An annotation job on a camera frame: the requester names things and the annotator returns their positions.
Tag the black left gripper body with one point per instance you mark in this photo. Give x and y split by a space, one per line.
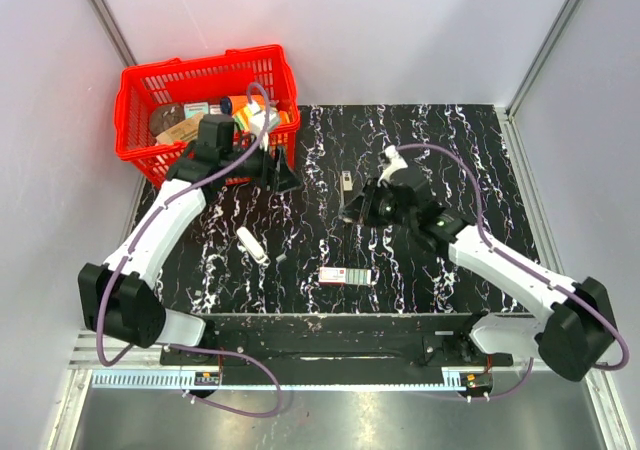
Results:
261 171

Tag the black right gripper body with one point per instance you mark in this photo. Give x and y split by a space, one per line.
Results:
379 209

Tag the white stapler top cover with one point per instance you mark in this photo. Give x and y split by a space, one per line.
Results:
252 246

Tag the red white staple box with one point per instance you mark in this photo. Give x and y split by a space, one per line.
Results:
345 276

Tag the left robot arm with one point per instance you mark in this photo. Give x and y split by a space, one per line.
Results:
117 296

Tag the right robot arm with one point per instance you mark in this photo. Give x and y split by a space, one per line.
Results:
569 325

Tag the yellow green box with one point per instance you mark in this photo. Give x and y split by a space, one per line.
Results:
243 115

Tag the orange blue-capped bottle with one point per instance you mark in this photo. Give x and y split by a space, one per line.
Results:
232 105

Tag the brown cardboard package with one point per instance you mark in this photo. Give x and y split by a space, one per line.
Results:
185 131

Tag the teal label small box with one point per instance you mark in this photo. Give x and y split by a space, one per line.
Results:
193 109

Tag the dark round pouch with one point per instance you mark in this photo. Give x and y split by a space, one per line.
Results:
164 117

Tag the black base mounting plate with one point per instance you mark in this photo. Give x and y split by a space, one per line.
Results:
331 351

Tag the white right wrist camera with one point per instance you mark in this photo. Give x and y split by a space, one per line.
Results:
391 162

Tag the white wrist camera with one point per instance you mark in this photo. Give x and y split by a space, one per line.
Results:
391 162
260 125

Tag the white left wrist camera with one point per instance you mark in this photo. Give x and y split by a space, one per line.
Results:
260 125

